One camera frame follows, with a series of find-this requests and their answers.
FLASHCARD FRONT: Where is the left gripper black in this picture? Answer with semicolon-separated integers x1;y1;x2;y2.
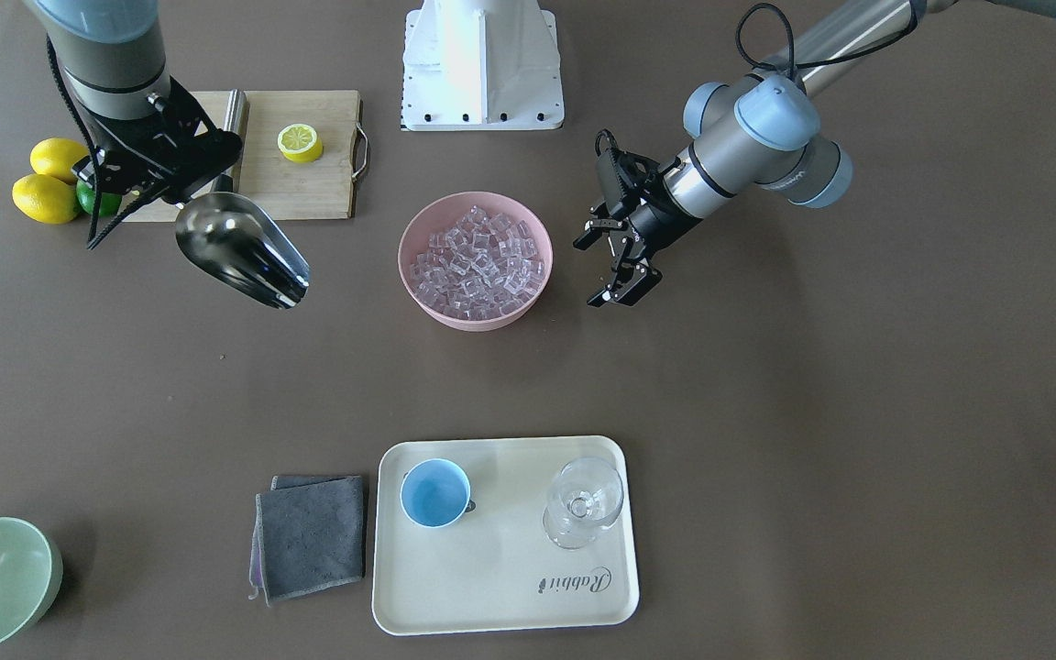
573;130;701;306

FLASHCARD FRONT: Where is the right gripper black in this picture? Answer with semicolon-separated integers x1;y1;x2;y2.
72;78;243;204

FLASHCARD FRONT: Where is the metal ice scoop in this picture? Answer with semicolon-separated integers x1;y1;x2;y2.
173;192;312;309

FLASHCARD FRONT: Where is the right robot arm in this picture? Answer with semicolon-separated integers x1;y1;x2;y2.
24;1;243;204

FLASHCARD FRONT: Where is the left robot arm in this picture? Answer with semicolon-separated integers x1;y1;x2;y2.
574;1;950;306

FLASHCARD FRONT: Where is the pink bowl with ice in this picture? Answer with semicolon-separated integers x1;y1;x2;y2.
398;192;554;333

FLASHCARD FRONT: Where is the light blue cup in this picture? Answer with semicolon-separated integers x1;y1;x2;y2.
400;458;474;529

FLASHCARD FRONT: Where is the green lime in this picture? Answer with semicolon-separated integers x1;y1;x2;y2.
75;180;122;216

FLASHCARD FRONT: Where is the whole lemon far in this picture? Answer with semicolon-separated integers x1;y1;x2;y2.
29;137;91;184

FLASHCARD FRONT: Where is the whole lemon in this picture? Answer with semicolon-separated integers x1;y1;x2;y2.
11;174;83;225
29;137;91;184

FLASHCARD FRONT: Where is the whole lemon near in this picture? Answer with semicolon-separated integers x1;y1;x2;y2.
11;174;83;225

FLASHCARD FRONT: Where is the half lemon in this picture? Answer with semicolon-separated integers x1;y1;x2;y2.
276;124;324;163

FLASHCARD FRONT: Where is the wooden cutting board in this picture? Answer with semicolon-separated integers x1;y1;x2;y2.
117;89;371;223

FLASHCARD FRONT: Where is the clear wine glass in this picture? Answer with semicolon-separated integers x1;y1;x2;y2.
542;456;625;550

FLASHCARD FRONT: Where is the cream plastic tray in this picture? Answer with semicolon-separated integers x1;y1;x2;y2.
372;435;640;636

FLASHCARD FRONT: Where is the grey folded cloth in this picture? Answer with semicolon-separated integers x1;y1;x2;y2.
247;475;367;606

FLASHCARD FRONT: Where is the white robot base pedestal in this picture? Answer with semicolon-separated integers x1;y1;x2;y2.
400;1;566;131

